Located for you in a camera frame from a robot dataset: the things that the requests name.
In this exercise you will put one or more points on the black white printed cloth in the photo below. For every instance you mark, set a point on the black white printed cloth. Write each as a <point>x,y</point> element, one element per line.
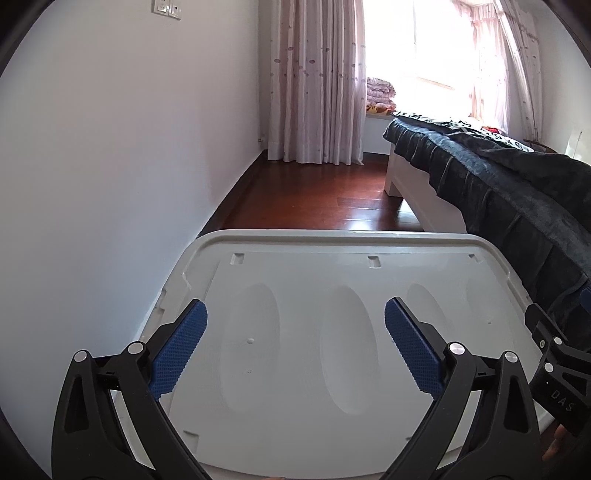
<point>461,125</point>

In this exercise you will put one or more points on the white bed frame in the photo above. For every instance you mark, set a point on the white bed frame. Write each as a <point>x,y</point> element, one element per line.
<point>411,184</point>

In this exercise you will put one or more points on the white wall socket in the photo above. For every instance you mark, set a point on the white wall socket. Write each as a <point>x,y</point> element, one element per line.
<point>166,7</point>

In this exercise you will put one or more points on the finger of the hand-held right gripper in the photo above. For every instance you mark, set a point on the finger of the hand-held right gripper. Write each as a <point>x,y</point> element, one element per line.
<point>565,383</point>

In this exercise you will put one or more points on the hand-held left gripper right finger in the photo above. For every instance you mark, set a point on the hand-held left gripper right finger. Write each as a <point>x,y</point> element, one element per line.
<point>413,350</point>

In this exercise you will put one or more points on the bed with dark blanket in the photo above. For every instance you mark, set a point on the bed with dark blanket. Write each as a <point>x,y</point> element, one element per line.
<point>517,184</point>

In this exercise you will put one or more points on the folded pink quilts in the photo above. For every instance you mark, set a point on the folded pink quilts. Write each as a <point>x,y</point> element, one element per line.
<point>381,92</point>

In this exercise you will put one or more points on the sheer pink curtain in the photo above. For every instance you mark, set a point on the sheer pink curtain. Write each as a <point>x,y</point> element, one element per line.
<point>508,60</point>

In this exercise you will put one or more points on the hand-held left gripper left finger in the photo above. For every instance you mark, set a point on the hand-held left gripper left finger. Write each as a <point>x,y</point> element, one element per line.
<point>178,350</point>

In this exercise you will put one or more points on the person's right hand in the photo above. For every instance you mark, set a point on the person's right hand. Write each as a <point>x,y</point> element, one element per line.
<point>555,445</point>

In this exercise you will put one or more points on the pink dotted curtain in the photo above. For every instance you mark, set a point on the pink dotted curtain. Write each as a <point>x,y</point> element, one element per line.
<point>318,83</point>

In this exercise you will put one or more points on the orange patterned cushion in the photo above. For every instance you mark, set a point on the orange patterned cushion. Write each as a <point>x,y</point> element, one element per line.
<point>379,109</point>

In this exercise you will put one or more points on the white plastic storage box lid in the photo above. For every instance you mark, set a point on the white plastic storage box lid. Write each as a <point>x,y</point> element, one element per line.
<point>300,267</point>

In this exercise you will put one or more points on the red cloth item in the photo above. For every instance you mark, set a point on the red cloth item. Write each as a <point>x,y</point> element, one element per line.
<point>490,129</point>

